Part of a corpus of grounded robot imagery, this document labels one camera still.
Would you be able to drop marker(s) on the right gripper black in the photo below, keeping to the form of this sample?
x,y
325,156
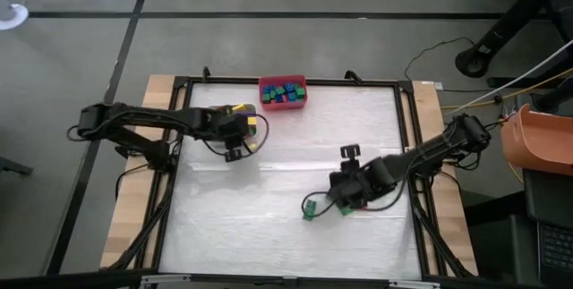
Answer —
x,y
358,186

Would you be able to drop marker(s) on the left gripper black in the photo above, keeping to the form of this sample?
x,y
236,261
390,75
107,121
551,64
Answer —
x,y
224,125

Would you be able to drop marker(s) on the green long block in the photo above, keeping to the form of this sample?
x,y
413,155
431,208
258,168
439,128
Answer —
x,y
345,211

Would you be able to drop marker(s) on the yellow smooth block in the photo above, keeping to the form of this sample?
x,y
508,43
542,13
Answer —
x,y
252,121

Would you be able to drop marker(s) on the small green four-stud block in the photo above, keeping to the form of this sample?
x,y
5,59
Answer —
x,y
309,211

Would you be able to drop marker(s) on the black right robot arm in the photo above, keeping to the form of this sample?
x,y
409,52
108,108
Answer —
x,y
425,155

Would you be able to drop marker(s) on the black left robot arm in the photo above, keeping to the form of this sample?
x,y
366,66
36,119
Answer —
x,y
147,119

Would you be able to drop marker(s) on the pink plastic bin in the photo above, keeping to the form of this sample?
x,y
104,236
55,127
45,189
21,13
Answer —
x,y
282,105

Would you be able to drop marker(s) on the black cabinet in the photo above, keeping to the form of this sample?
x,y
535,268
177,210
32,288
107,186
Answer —
x,y
501,235

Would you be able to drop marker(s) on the orange plastic tub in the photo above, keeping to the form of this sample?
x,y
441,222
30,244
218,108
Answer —
x,y
537,141

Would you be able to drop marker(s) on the black laptop keyboard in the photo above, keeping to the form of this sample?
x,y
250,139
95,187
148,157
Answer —
x,y
557,249

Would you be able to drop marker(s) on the black desk stand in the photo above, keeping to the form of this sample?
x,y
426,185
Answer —
x,y
506,25

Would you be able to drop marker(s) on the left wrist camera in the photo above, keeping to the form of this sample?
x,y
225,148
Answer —
x,y
233,155

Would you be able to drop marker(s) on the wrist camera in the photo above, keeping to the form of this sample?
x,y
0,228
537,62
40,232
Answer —
x,y
350,151
233,155

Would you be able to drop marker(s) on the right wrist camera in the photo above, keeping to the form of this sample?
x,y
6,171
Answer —
x,y
350,151

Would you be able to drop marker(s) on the black frame clamp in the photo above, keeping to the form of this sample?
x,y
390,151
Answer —
x,y
353,75
206,73

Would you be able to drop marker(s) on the black aluminium table frame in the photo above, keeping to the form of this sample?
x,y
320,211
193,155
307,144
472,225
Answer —
x,y
336,82

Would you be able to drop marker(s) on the black floor bracket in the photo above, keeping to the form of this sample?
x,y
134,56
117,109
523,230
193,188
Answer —
x,y
13,166

